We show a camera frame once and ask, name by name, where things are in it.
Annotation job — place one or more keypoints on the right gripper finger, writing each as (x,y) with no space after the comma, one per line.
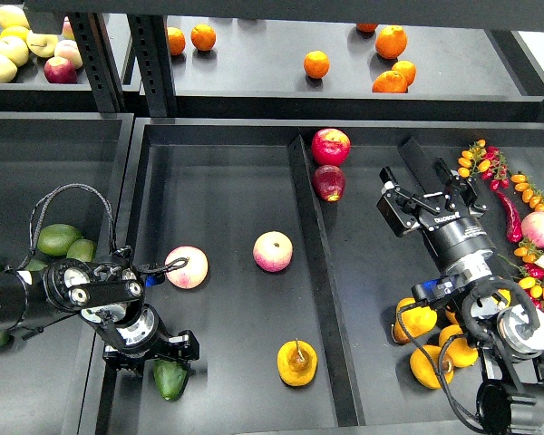
(399,207)
(459,191)

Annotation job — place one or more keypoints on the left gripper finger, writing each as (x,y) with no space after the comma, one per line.
(183,347)
(130,359)

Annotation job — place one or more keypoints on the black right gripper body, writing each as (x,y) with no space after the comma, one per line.
(450,237)

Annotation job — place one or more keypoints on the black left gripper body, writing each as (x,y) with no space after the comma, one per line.
(144,339)

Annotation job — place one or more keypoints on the dark green avocado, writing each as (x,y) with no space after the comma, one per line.
(170,378)

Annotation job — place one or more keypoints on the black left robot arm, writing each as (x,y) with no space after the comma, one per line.
(108,294)

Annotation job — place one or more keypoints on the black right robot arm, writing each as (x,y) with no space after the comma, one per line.
(495,314)

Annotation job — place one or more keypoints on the green avocado beside tray edge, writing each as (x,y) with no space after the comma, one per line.
(83,250)

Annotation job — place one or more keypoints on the green avocado centre hidden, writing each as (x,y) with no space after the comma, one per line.
(35,265)

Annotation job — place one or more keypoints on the green avocado top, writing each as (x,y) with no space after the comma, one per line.
(56,239)

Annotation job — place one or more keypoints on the cherry tomato bunch top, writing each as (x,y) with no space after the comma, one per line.
(486,161)

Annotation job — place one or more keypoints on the red chili pepper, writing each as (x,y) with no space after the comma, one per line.
(513,225)

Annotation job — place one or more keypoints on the dark red apple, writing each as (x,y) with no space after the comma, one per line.
(329,183)

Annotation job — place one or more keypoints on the pink apple left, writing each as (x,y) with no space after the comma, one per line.
(193,273)

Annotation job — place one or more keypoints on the pink apple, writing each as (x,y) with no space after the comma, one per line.
(193,273)
(273,251)

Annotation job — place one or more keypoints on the orange cherry tomato vine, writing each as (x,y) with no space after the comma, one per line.
(530,193)

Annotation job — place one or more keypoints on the bright red apple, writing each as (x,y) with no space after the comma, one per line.
(330,147)

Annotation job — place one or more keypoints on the pink apple right tray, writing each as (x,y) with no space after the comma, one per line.
(532,227)

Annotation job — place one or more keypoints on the orange front right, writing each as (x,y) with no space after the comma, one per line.
(390,82)

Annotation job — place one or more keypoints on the pink apple centre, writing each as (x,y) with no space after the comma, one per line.
(273,251)

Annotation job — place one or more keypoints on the orange right small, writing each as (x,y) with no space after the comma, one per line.
(407,69)

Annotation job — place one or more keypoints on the black middle tray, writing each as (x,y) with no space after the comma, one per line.
(220,185)

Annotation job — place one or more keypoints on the black tray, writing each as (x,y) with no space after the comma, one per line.
(48,384)
(220,185)

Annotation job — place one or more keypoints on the large orange upper right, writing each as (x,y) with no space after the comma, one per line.
(391,42)

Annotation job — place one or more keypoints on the orange centre shelf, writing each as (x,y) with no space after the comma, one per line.
(316,65)

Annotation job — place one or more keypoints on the orange under shelf beam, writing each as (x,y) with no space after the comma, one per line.
(366,27)

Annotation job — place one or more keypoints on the black left tray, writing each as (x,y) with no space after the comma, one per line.
(48,384)

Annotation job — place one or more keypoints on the black upper shelf right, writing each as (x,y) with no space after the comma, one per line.
(255,70)

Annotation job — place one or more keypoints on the red apple on shelf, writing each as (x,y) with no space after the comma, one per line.
(60,71)

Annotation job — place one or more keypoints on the black perforated shelf post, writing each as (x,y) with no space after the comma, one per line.
(151,46)

